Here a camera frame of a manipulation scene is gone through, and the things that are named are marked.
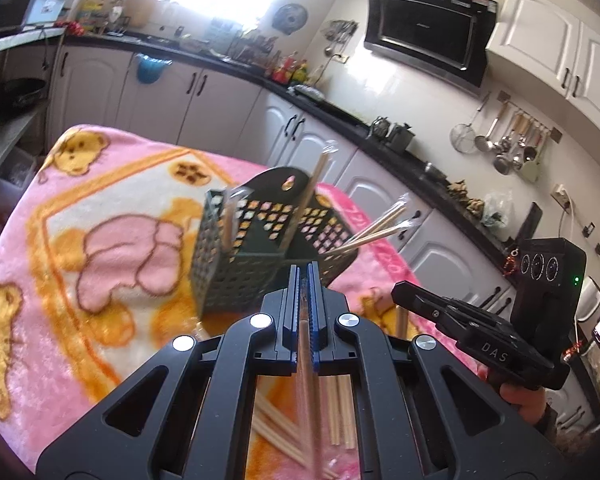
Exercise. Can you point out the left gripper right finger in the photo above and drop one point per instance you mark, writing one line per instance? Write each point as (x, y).
(418, 412)

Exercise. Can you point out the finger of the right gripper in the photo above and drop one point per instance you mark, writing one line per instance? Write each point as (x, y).
(424, 303)

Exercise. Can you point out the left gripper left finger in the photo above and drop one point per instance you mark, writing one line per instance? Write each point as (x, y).
(186, 413)

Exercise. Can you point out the chopsticks pair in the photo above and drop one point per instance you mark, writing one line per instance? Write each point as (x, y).
(386, 219)
(406, 225)
(232, 200)
(329, 150)
(308, 389)

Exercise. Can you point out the dark green utensil basket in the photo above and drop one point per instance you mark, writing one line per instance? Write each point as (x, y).
(236, 282)

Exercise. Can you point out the person right hand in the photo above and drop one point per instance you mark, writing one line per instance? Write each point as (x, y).
(530, 404)

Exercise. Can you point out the steel bowl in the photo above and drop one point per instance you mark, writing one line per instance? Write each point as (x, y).
(434, 174)

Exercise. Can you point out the steel ladle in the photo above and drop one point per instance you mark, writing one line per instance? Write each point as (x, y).
(483, 142)

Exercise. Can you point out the dark metal canister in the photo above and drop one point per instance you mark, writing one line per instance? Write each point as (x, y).
(399, 138)

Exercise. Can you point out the steel kettle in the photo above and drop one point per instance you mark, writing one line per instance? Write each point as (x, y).
(379, 128)

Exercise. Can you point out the pink cartoon blanket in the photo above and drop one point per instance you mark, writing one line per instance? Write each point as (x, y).
(95, 278)

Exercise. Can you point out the black range hood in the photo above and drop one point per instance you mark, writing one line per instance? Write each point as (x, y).
(444, 38)

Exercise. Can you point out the red sauce bottle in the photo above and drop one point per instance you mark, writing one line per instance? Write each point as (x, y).
(284, 70)

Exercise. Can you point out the blue hanging bin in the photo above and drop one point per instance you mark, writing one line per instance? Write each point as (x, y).
(149, 69)

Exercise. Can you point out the black frying pan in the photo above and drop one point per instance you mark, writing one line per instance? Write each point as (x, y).
(18, 96)

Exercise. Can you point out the blue plastic box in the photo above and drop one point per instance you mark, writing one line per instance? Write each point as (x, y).
(43, 12)

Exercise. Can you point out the wire skimmer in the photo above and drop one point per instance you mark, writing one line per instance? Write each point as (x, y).
(462, 136)

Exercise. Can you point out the wall exhaust fan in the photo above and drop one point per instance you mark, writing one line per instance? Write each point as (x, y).
(290, 18)

